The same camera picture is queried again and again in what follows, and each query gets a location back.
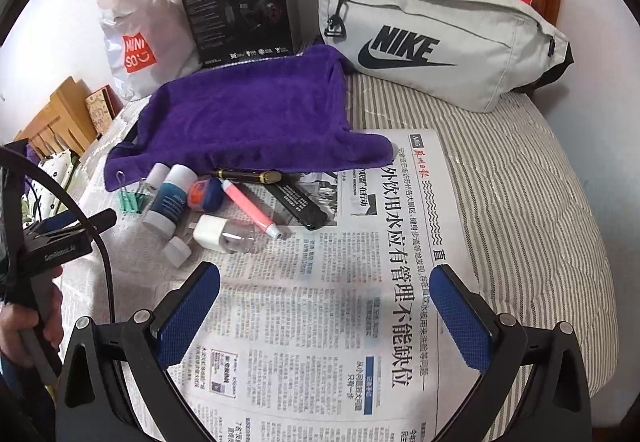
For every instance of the striped mattress cover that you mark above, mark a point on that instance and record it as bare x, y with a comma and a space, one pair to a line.
535, 250

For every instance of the purple plush toy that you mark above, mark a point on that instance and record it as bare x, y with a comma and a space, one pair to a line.
32, 155

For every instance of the grey Nike waist bag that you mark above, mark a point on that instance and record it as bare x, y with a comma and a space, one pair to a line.
468, 53

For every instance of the clear plastic cap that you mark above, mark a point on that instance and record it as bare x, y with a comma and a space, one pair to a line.
238, 237

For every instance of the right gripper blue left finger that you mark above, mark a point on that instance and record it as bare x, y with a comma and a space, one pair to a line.
181, 313

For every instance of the patterned small book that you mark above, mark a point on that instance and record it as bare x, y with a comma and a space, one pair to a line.
103, 106

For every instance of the black rectangular case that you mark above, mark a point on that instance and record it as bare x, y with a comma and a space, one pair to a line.
299, 205

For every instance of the white USB charger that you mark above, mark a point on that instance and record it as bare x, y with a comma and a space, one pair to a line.
209, 233

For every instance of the wooden furniture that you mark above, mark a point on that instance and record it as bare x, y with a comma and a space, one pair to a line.
64, 123

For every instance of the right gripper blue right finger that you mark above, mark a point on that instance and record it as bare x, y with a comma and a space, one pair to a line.
469, 320

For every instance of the blue orange round tin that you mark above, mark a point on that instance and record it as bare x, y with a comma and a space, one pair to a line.
206, 195

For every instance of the black gold pen tube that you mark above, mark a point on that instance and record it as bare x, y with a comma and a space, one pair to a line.
249, 176

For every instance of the green binder clip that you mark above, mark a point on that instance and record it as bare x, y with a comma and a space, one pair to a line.
132, 202

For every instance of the white tape roll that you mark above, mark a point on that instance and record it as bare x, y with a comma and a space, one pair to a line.
155, 178

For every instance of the newspaper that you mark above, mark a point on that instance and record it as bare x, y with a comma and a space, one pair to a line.
327, 335

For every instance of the person's left hand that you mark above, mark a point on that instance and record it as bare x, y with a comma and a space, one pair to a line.
16, 319

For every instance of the blue white bottle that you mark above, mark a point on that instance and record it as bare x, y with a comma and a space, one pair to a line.
169, 203

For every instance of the white Miniso plastic bag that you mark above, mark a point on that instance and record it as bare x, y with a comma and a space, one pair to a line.
148, 43

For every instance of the black headset box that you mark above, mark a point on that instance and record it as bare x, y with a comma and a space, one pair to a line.
236, 31

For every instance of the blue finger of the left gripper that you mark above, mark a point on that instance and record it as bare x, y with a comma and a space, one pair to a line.
97, 224
57, 222

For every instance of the purple towel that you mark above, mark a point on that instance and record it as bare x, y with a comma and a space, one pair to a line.
287, 114

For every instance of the small white cap plug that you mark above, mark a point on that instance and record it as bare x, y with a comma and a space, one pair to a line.
177, 251

